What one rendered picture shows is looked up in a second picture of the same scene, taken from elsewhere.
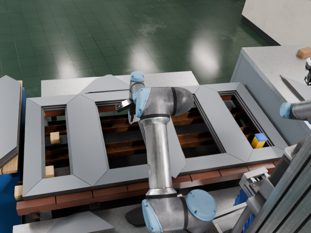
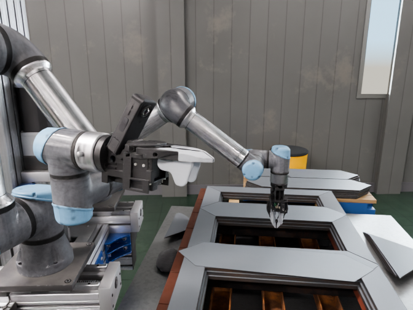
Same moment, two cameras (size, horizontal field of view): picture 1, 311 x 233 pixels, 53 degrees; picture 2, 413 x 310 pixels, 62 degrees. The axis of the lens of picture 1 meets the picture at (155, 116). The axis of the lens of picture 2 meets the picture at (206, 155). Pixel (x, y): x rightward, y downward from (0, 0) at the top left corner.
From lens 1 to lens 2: 219 cm
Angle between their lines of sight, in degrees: 99
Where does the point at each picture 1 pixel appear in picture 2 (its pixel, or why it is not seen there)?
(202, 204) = not seen: hidden behind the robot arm
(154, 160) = not seen: hidden behind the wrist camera
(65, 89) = (377, 227)
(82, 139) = (262, 209)
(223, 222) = (85, 240)
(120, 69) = not seen: outside the picture
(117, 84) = (401, 259)
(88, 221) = (180, 226)
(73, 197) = (197, 205)
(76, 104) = (324, 211)
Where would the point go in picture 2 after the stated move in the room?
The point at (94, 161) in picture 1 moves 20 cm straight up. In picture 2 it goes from (229, 211) to (230, 174)
